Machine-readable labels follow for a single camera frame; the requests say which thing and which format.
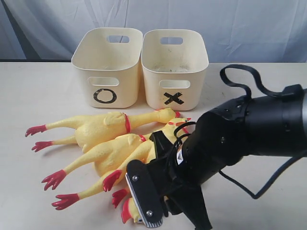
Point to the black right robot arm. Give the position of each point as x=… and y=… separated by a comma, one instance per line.
x=272, y=125

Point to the small yellow rubber chicken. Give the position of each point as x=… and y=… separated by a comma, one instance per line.
x=129, y=209

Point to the cream bin marked X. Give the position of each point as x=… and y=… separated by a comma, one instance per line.
x=174, y=63

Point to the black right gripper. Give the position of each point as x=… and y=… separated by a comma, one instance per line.
x=179, y=168

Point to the cream bin marked O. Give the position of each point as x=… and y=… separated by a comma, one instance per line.
x=107, y=63

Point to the white backdrop curtain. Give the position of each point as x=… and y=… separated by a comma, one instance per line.
x=233, y=30

